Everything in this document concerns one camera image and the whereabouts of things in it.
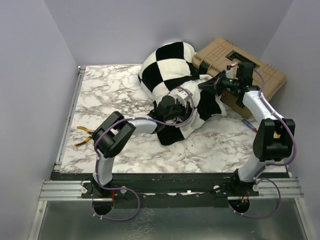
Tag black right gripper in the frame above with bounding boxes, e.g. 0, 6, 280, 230
197, 69, 240, 96

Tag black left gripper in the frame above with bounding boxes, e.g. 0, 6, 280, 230
165, 100, 197, 124

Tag black and white checkered pillowcase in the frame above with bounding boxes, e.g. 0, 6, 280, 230
138, 41, 227, 146

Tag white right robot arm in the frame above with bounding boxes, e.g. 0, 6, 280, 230
198, 70, 297, 196

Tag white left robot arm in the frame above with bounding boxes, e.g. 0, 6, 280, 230
92, 102, 195, 198

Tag tan plastic toolbox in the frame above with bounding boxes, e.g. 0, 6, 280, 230
192, 38, 286, 119

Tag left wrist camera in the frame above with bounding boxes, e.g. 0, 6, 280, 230
155, 88, 192, 121

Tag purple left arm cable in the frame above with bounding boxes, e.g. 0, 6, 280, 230
93, 86, 195, 221

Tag blue handled screwdriver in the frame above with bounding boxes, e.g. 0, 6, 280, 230
242, 119, 258, 133

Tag black front mounting rail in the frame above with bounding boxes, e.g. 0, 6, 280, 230
49, 170, 268, 210

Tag yellow handled pliers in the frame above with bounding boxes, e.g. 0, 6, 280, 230
74, 125, 95, 148

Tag aluminium left side rail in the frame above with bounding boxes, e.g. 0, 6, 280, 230
52, 66, 86, 172

